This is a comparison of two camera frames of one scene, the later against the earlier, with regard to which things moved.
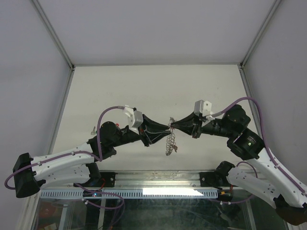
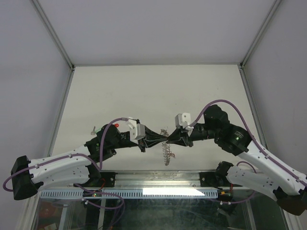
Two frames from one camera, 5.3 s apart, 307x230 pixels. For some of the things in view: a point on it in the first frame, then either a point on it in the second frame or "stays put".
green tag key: (94, 131) stays put
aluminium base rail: (156, 178) stays put
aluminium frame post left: (53, 33) stays put
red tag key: (175, 148) -> (172, 155)
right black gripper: (192, 124) -> (175, 138)
